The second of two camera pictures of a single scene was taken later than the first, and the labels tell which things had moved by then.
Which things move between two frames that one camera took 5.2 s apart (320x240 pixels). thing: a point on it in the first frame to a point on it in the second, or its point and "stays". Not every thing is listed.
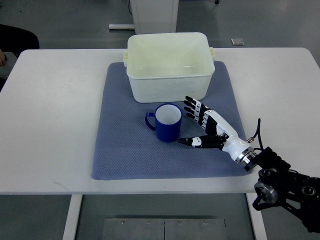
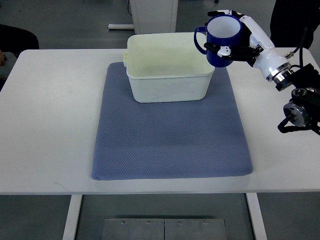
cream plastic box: [169, 67] stays
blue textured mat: [126, 148] stays
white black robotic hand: [219, 134] to [255, 49]
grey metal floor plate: [164, 229] stays
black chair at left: [15, 40] stays
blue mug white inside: [168, 122] to [222, 30]
